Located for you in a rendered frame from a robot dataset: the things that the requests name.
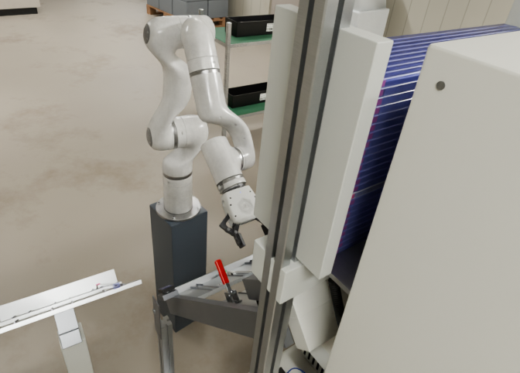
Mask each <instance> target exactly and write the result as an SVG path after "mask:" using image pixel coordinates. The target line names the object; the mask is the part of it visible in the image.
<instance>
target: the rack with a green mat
mask: <svg viewBox="0 0 520 373"><path fill-rule="evenodd" d="M203 14H204V10H203V9H199V15H203ZM214 41H215V42H216V43H219V44H221V45H222V46H224V47H225V57H224V96H225V101H226V105H227V107H228V108H229V109H230V110H231V111H232V112H234V113H235V114H236V115H237V116H238V117H239V118H245V117H248V116H252V115H259V114H263V113H264V112H265V102H262V103H258V104H251V105H247V106H243V107H239V108H231V107H229V106H228V84H229V68H230V52H231V48H235V47H242V46H256V45H263V44H270V43H272V34H268V35H259V36H243V37H235V36H232V35H231V22H226V32H225V27H215V39H214ZM226 131H227V130H226V129H225V128H223V127H222V131H221V136H225V137H226Z"/></svg>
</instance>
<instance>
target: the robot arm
mask: <svg viewBox="0 0 520 373"><path fill-rule="evenodd" d="M143 39H144V42H145V45H146V47H147V48H148V50H149V51H150V52H151V53H152V55H153V56H154V57H155V58H156V59H157V60H158V61H159V62H160V63H161V65H162V73H163V90H162V100H161V101H160V104H159V106H158V108H157V109H156V111H155V112H154V114H153V116H152V117H151V119H150V121H149V124H148V127H147V130H146V139H147V141H148V144H149V145H150V146H151V147H152V148H153V149H154V150H158V151H166V150H171V149H174V150H173V151H172V152H170V153H169V154H168V155H167V156H165V158H164V159H163V161H162V184H163V197H162V198H161V199H160V200H159V201H158V202H157V204H156V213H157V214H158V215H159V216H160V217H161V218H162V219H164V220H167V221H172V222H182V221H188V220H190V219H192V218H194V217H196V216H197V215H198V214H199V212H200V201H199V200H198V199H197V198H196V197H194V196H193V160H194V158H195V157H196V156H197V154H198V153H199V152H200V150H201V151H202V153H203V155H204V158H205V160H206V162H207V165H208V167H209V169H210V172H211V174H212V177H213V178H214V182H215V183H216V186H217V189H218V190H219V193H220V194H222V196H221V201H222V205H223V208H224V212H225V215H226V216H225V218H224V219H223V221H222V222H221V223H220V224H219V227H220V228H221V229H223V230H224V231H225V232H226V233H228V234H230V235H231V236H234V239H235V241H236V244H237V246H239V248H243V247H244V246H246V244H245V242H244V239H243V237H242V235H241V233H238V229H239V226H241V225H243V224H247V223H248V222H251V221H254V220H257V221H258V222H260V223H261V224H262V225H261V227H262V230H263V232H264V234H265V235H267V234H268V232H269V230H268V228H267V227H266V226H265V225H264V224H263V223H262V222H261V221H260V220H259V219H258V218H257V217H256V216H255V215H254V208H255V193H254V192H253V190H252V189H251V187H250V186H249V185H247V186H246V185H245V184H246V181H245V178H244V176H243V174H242V172H241V171H242V170H246V169H250V168H252V167H253V166H254V164H255V149H254V145H253V141H252V137H251V133H250V131H249V129H248V126H247V125H246V124H245V123H244V121H243V120H242V119H241V118H239V117H238V116H237V115H236V114H235V113H234V112H232V111H231V110H230V109H229V108H228V107H227V105H226V101H225V96H224V89H223V84H222V79H221V71H220V67H219V62H218V58H217V51H216V46H215V42H214V39H215V26H214V23H213V21H212V19H211V18H210V17H209V16H207V15H168V16H159V17H155V18H152V19H150V20H149V21H148V22H147V23H146V24H145V27H144V29H143ZM178 49H184V51H185V55H186V62H187V64H186V63H185V62H184V61H183V60H181V59H180V58H179V57H178V56H177V55H176V54H175V52H176V50H178ZM192 90H193V96H194V100H195V105H196V109H197V114H198V115H183V116H177V115H178V114H179V113H180V112H181V111H182V110H183V109H184V108H185V107H186V106H187V104H188V102H189V100H190V96H191V92H192ZM207 123H211V124H215V125H219V126H221V127H223V128H225V129H226V130H227V132H228V133H229V134H230V136H231V138H232V141H233V143H234V147H231V146H230V144H229V142H228V140H227V138H226V137H225V136H217V137H214V138H212V139H209V140H207V138H208V133H209V132H208V129H209V128H208V126H207ZM227 222H228V223H229V225H230V226H231V227H232V228H230V227H228V226H227V225H226V223H227Z"/></svg>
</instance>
